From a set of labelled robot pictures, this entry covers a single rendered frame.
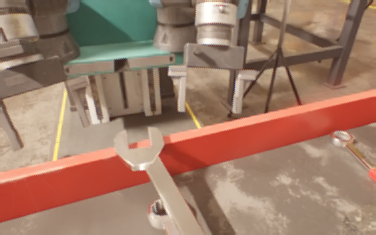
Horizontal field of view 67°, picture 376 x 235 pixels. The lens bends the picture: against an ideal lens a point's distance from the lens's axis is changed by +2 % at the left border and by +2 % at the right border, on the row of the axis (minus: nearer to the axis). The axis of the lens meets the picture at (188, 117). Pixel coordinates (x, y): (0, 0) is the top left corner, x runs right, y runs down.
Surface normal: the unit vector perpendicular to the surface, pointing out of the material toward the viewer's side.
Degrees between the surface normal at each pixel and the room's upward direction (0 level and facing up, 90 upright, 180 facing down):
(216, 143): 90
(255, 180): 0
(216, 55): 67
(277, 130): 90
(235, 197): 0
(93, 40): 90
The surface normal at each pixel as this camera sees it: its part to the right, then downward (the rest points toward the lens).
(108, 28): 0.28, 0.52
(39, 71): 0.35, 0.13
